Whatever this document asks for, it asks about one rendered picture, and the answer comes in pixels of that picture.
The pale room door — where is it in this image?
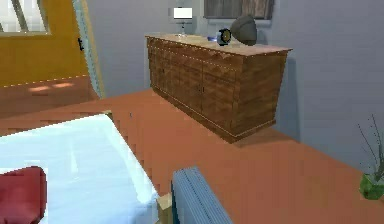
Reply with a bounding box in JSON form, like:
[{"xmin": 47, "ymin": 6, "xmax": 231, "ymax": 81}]
[{"xmin": 72, "ymin": 0, "xmax": 106, "ymax": 100}]

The brown wooden chest of drawers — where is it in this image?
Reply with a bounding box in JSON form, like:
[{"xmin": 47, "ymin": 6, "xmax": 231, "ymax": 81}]
[{"xmin": 145, "ymin": 32, "xmax": 294, "ymax": 145}]

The red pillow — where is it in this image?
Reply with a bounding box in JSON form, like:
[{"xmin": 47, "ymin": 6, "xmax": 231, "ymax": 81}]
[{"xmin": 0, "ymin": 165, "xmax": 48, "ymax": 224}]

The window with dark blinds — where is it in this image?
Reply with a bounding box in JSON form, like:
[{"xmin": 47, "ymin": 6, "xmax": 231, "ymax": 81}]
[{"xmin": 203, "ymin": 0, "xmax": 276, "ymax": 21}]

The blue-grey ribbed panel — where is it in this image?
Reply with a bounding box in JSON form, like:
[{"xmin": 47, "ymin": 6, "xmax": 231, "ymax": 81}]
[{"xmin": 171, "ymin": 167, "xmax": 234, "ymax": 224}]

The white table lamp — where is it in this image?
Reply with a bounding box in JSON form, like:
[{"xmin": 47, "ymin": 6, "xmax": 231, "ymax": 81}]
[{"xmin": 168, "ymin": 6, "xmax": 198, "ymax": 37}]

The grey dome-shaped object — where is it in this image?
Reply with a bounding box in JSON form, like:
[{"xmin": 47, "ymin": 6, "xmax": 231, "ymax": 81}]
[{"xmin": 229, "ymin": 14, "xmax": 258, "ymax": 47}]

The black round alarm clock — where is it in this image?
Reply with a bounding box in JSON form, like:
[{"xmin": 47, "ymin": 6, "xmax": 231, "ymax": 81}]
[{"xmin": 217, "ymin": 28, "xmax": 233, "ymax": 47}]

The bed with white sheet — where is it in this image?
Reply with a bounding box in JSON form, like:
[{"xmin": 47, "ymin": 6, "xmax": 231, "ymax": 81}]
[{"xmin": 0, "ymin": 110, "xmax": 174, "ymax": 224}]

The house plant in green pot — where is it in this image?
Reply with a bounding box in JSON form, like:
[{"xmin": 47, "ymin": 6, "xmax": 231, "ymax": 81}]
[{"xmin": 357, "ymin": 114, "xmax": 384, "ymax": 201}]

